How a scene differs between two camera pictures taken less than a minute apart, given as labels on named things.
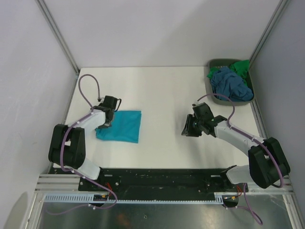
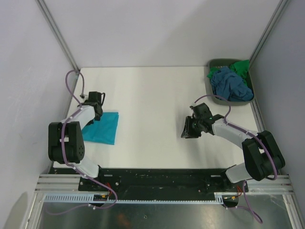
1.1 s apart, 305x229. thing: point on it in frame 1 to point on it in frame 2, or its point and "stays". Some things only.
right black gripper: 188,130 stays
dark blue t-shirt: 228,85 stays
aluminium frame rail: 58,183 stays
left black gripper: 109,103 to 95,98
